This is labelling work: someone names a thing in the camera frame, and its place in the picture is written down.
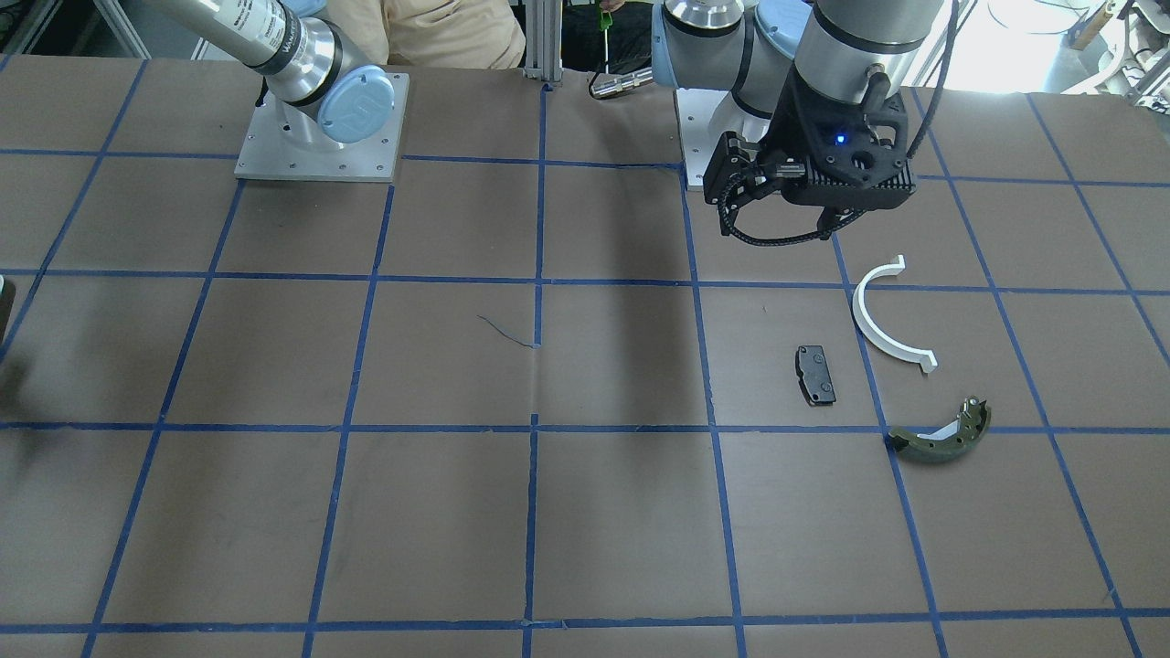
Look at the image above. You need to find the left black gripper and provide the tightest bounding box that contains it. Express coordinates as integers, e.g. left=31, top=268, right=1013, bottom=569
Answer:
left=703, top=68, right=865, bottom=240

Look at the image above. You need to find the olive green brake shoe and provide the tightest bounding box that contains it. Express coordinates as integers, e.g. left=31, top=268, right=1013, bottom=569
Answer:
left=887, top=397, right=992, bottom=465

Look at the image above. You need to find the black brake pad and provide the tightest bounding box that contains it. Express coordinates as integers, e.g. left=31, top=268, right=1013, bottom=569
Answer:
left=794, top=345, right=837, bottom=407

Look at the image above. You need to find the white curved plastic bracket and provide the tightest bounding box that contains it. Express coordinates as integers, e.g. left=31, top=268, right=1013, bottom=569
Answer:
left=851, top=254, right=940, bottom=376

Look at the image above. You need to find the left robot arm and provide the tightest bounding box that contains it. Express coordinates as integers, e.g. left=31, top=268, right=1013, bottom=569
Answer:
left=651, top=1, right=943, bottom=247

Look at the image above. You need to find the aluminium frame post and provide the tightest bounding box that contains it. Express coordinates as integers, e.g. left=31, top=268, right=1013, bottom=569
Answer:
left=522, top=0, right=563, bottom=87

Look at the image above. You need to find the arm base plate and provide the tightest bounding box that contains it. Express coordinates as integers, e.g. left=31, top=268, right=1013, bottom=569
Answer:
left=234, top=67, right=410, bottom=183
left=675, top=89, right=770, bottom=192

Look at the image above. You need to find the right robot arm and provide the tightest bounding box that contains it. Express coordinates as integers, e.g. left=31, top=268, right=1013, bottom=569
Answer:
left=154, top=1, right=395, bottom=144

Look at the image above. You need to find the person in beige shirt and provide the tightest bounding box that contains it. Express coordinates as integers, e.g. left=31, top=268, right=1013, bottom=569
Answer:
left=325, top=1, right=527, bottom=69

